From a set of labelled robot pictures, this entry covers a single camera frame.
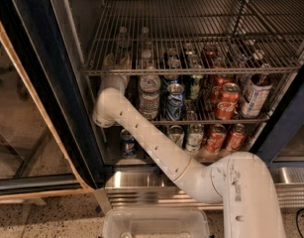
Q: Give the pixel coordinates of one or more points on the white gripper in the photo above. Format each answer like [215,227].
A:
[118,70]

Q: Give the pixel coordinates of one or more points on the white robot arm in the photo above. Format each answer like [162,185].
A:
[240,181]

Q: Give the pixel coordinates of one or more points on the rear left water bottle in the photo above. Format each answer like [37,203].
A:
[123,41]

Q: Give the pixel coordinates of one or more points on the rear middle water bottle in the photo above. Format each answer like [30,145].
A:
[145,39]

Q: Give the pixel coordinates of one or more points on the front clear water bottle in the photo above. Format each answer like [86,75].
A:
[149,87]

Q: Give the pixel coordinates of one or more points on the blue Pepsi can middle shelf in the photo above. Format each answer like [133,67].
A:
[174,101]

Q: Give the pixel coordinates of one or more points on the green soda can middle shelf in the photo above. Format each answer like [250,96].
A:
[194,85]

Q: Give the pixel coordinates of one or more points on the glass fridge door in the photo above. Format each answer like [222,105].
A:
[47,142]

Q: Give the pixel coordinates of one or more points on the stainless fridge base grille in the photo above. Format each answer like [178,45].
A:
[127,189]

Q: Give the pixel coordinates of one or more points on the white labelled coffee bottle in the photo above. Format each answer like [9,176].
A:
[255,94]

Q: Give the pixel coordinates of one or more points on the left Pepsi can bottom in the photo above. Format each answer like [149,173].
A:
[128,144]

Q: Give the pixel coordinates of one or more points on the left white-green can bottom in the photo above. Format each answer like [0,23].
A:
[176,134]

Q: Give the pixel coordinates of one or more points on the white-green can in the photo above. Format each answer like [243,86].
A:
[194,137]
[176,134]

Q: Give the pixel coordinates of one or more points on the rear red Coca-Cola can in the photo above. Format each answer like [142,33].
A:
[218,80]

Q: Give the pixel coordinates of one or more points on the red coca-cola can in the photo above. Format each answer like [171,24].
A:
[218,80]
[227,101]

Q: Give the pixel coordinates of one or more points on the right white-green can bottom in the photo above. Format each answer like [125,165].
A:
[194,137]

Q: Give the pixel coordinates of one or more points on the front red Coca-Cola can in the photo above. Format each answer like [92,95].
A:
[227,101]

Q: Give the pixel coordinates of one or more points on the left red can bottom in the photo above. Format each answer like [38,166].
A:
[216,137]

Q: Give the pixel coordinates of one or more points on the right red can bottom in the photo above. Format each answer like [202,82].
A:
[235,138]

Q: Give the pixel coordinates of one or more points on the clear plastic bin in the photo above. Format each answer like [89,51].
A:
[155,222]

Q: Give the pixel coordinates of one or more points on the upper wire fridge shelf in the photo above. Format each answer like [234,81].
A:
[187,35]

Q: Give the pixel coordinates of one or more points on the wire fridge shelf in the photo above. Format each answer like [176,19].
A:
[187,35]
[112,106]

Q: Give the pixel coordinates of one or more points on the middle wire fridge shelf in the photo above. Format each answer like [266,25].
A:
[112,106]

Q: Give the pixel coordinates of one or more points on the dark blue fridge frame post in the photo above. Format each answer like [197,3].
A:
[284,122]

